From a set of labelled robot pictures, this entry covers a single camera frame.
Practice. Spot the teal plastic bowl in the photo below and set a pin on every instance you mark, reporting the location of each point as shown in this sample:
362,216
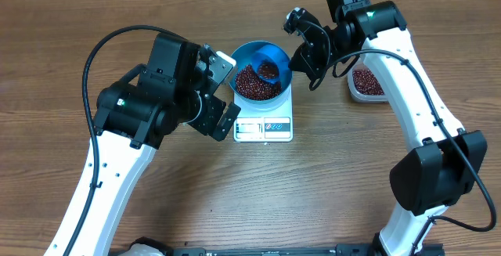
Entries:
242,58

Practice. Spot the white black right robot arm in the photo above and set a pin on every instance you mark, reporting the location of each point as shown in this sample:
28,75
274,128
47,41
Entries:
443,159

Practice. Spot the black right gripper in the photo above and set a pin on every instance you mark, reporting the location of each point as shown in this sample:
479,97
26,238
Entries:
306,63

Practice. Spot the red beans in scoop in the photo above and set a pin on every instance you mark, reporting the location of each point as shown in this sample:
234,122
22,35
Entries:
268,71

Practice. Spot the blue plastic measuring scoop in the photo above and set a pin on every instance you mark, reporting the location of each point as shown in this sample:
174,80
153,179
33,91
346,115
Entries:
268,52

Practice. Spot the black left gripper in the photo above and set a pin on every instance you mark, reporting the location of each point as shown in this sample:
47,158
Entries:
207,124

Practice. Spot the red adzuki beans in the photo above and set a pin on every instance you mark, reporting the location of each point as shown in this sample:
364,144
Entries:
366,83

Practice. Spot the red beans in bowl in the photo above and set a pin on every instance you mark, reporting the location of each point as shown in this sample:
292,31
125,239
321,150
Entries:
249,85

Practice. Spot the white digital kitchen scale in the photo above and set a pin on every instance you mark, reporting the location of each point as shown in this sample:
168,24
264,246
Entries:
264,121

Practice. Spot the clear plastic bean container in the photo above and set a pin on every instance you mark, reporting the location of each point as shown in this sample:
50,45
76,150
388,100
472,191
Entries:
358,97

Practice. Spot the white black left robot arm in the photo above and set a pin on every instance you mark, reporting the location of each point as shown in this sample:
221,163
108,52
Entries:
133,115

